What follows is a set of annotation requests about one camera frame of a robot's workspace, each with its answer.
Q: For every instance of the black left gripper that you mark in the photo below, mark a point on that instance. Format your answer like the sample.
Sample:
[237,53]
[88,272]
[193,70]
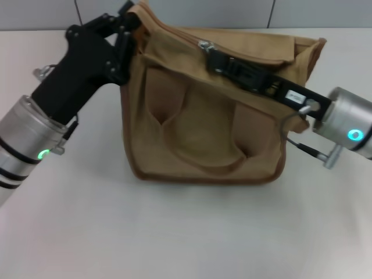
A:
[84,64]

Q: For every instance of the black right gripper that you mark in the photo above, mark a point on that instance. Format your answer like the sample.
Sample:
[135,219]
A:
[290,96]

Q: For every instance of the silver metal zipper pull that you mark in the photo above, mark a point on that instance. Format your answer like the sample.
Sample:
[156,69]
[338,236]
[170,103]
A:
[206,46]

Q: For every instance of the khaki canvas food bag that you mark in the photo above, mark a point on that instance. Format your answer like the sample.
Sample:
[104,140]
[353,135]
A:
[203,116]

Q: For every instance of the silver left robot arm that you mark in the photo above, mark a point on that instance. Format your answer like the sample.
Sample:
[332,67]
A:
[17,136]

